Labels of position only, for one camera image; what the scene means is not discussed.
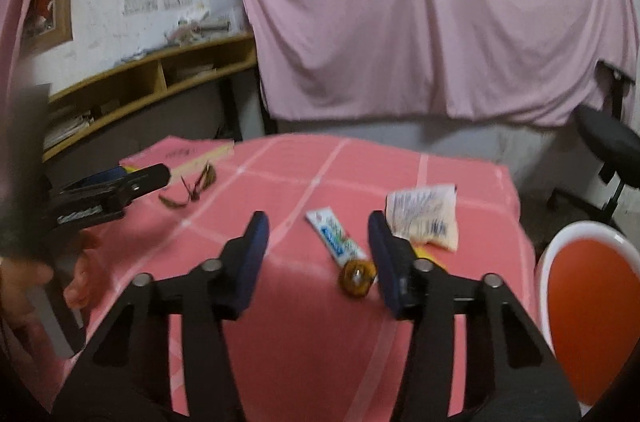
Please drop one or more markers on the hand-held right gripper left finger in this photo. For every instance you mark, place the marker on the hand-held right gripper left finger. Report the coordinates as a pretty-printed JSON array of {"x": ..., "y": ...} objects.
[{"x": 250, "y": 262}]

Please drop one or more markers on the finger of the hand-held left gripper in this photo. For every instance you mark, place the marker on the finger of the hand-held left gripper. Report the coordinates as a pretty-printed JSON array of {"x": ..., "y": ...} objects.
[
  {"x": 140, "y": 182},
  {"x": 107, "y": 174}
]

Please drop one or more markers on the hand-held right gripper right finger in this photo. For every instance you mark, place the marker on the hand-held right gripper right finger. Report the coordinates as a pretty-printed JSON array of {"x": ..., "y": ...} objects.
[{"x": 385, "y": 262}]

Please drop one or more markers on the brown round candy wrapper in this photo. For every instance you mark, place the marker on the brown round candy wrapper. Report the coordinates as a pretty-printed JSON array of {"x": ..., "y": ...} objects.
[{"x": 357, "y": 279}]

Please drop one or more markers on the yellow wrapper scrap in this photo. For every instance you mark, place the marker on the yellow wrapper scrap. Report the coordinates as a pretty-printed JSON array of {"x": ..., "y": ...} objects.
[{"x": 425, "y": 252}]

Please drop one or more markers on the white toothpaste tube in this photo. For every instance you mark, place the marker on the white toothpaste tube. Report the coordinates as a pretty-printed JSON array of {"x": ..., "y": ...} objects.
[{"x": 334, "y": 236}]

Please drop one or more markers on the white printed packet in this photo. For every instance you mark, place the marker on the white printed packet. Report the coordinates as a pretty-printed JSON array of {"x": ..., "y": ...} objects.
[{"x": 425, "y": 217}]

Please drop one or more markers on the brown torn wrapper strips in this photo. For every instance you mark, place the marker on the brown torn wrapper strips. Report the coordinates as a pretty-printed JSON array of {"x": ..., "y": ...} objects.
[{"x": 206, "y": 178}]

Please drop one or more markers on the orange bin with white rim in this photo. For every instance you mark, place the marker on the orange bin with white rim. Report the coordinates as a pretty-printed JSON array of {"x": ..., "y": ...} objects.
[{"x": 595, "y": 302}]

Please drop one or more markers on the person's left hand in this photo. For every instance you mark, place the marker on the person's left hand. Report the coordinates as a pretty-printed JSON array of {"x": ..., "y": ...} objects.
[{"x": 20, "y": 282}]

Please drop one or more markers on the pink paperback book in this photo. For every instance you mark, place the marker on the pink paperback book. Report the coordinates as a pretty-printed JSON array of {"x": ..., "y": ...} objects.
[{"x": 175, "y": 152}]

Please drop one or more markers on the pink checked tablecloth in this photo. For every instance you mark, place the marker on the pink checked tablecloth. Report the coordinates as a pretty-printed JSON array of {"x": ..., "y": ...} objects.
[{"x": 310, "y": 352}]

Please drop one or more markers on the wooden shelf desk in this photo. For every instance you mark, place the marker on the wooden shelf desk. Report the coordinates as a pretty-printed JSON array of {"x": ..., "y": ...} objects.
[{"x": 150, "y": 62}]

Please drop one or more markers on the papers in shelf cubby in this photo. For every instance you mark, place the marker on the papers in shelf cubby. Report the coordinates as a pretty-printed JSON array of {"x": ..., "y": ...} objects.
[{"x": 192, "y": 71}]

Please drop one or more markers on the pile of books and papers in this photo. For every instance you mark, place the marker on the pile of books and papers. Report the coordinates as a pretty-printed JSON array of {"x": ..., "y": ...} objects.
[{"x": 195, "y": 30}]

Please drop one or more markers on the pink curtain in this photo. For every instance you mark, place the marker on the pink curtain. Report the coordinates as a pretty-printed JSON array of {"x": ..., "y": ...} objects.
[{"x": 20, "y": 2}]

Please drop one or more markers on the black mesh office chair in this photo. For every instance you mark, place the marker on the black mesh office chair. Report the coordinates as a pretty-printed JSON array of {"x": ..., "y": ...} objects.
[{"x": 607, "y": 137}]

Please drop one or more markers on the pink hanging bed sheet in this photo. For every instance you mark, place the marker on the pink hanging bed sheet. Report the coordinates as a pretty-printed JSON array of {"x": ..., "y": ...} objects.
[{"x": 425, "y": 2}]

